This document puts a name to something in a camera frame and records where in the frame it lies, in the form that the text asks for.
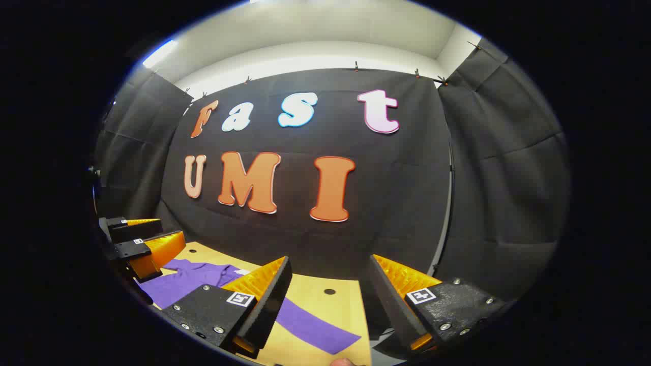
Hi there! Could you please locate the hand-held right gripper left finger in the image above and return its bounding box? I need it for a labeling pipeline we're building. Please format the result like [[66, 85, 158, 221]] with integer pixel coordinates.
[[162, 256, 293, 359]]

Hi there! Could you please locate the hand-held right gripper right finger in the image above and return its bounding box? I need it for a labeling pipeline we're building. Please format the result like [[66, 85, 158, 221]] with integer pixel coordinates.
[[368, 254, 509, 353]]

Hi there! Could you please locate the purple knit garment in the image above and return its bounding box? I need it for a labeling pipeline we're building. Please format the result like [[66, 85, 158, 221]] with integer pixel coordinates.
[[136, 259, 362, 355]]

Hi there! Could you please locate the black stand pole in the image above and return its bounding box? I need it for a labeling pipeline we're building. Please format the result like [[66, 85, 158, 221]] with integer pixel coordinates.
[[429, 136, 455, 276]]

